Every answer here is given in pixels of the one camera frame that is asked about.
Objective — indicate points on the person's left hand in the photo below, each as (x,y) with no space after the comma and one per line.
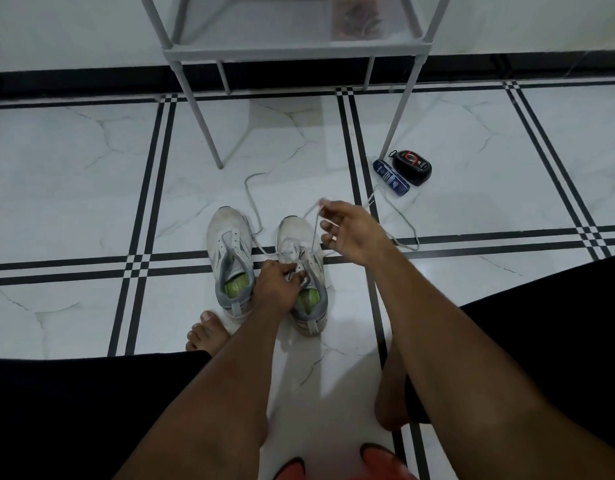
(275,292)

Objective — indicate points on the person's right hand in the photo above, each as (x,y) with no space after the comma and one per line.
(357,234)

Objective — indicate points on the grey white shoelace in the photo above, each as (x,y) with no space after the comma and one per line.
(251,199)
(405,222)

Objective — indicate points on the white grey sneaker shoe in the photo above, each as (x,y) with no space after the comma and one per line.
(292,229)
(225,224)

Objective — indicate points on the clear container with red lid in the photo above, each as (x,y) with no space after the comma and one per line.
(336,32)

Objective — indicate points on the clear box with red lid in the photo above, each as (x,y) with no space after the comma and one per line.
(360,19)

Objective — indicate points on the person's right forearm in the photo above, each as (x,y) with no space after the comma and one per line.
(487,374)

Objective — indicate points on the person's left forearm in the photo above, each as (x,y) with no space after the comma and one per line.
(212,399)

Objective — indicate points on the person's left foot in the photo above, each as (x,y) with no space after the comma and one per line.
(207,334)

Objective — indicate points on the person's right leg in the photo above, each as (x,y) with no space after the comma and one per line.
(392,394)

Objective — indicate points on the grey metal shelf rack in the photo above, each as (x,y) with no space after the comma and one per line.
(297,52)

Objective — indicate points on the black oval polish bottle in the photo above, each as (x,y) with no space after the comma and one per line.
(412,168)

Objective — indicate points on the black shorts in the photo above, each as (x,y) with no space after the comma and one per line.
(547,324)

